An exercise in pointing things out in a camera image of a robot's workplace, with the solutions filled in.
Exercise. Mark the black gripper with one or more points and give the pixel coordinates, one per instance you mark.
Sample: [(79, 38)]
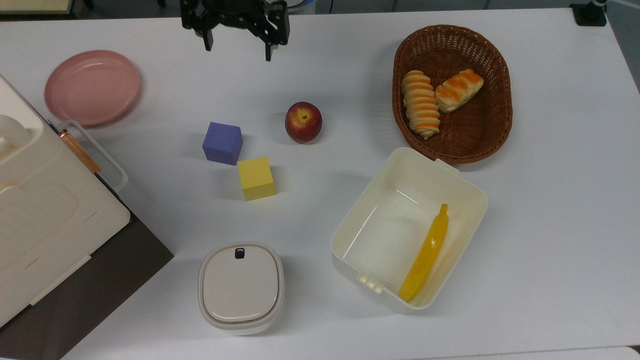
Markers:
[(232, 12)]

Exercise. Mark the long striped bread roll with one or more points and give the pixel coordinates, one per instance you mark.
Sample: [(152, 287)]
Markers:
[(421, 105)]

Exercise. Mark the short striped bread piece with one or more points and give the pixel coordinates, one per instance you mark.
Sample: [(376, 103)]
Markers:
[(459, 90)]

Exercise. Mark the brown wicker basket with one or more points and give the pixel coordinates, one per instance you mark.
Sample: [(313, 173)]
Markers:
[(475, 135)]

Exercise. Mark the red apple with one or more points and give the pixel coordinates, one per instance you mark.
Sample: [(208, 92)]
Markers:
[(303, 122)]

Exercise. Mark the purple cube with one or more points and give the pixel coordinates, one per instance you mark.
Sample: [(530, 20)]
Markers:
[(222, 143)]

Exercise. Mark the yellow cube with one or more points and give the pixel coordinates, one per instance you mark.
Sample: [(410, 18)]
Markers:
[(256, 178)]

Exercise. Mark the pink plate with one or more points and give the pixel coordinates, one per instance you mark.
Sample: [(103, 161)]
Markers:
[(92, 87)]

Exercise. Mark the cream plastic open box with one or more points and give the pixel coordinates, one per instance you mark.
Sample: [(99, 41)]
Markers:
[(380, 235)]

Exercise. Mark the cream lidded canister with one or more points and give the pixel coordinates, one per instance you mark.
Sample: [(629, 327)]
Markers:
[(241, 285)]

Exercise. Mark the cream toy microwave oven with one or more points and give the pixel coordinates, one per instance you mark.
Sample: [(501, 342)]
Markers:
[(50, 210)]

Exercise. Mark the yellow banana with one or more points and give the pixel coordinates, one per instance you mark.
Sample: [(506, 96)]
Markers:
[(425, 255)]

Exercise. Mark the dark brown box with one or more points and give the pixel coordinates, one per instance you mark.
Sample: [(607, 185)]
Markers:
[(100, 290)]

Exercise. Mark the black stand base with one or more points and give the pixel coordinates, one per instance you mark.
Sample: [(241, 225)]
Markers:
[(590, 12)]

